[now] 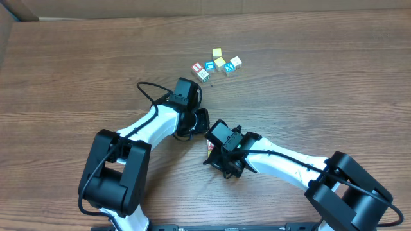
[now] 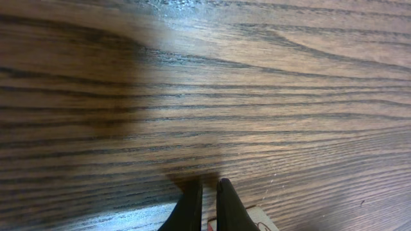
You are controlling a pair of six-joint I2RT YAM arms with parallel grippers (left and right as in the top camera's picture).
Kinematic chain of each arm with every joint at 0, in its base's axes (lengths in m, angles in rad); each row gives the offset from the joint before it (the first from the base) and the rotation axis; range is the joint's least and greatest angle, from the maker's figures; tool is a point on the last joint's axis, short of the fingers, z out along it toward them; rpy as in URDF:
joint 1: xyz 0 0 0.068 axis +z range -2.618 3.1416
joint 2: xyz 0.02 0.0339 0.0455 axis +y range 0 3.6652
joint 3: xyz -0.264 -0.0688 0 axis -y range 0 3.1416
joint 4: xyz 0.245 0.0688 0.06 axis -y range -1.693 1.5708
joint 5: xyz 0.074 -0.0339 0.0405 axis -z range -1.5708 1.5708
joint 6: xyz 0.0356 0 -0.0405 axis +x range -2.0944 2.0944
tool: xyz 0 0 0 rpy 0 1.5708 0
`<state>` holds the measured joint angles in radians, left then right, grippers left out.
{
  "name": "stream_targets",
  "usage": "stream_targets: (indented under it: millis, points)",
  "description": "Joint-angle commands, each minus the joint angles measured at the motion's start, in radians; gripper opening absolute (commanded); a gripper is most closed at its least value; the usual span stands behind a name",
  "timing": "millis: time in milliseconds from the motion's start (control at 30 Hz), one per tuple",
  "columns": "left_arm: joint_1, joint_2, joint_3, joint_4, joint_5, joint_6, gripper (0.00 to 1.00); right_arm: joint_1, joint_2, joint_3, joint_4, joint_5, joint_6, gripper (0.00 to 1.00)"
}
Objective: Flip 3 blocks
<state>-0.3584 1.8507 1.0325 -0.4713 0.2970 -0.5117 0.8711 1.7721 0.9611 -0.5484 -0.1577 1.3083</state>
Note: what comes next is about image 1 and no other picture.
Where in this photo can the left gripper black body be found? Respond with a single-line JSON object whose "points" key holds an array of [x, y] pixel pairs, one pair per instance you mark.
{"points": [[202, 119]]}

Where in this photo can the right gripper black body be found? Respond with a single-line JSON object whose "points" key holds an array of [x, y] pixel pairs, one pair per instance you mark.
{"points": [[216, 157]]}

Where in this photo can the white block green edge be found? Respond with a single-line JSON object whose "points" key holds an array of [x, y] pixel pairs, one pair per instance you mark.
{"points": [[210, 146]]}

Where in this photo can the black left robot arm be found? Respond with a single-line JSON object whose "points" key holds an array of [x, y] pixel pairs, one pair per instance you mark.
{"points": [[115, 173]]}

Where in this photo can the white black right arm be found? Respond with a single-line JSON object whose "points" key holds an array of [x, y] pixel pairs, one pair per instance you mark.
{"points": [[345, 195]]}

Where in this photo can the white block green side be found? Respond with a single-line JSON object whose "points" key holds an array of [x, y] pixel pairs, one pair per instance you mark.
{"points": [[203, 75]]}

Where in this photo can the red I block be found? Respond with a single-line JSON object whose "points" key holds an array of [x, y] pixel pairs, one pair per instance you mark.
{"points": [[196, 68]]}

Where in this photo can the blue letter block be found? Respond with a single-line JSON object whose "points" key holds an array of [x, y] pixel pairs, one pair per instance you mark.
{"points": [[209, 66]]}

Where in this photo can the yellow block near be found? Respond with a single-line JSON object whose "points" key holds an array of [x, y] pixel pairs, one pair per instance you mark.
{"points": [[219, 64]]}

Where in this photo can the yellow block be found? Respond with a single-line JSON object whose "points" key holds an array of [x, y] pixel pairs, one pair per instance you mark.
{"points": [[219, 64], [216, 53]]}

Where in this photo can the blue X block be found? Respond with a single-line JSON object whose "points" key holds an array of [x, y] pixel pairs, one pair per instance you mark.
{"points": [[229, 69]]}

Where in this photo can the white block far right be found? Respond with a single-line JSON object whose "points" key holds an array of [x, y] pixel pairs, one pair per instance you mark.
{"points": [[237, 63]]}

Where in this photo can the yellow block far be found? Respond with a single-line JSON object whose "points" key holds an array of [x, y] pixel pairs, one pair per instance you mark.
{"points": [[216, 53]]}

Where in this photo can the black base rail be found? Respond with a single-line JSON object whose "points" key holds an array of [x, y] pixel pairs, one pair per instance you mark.
{"points": [[310, 226]]}

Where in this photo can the cardboard wall panel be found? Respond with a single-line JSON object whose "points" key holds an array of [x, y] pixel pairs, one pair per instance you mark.
{"points": [[33, 10]]}

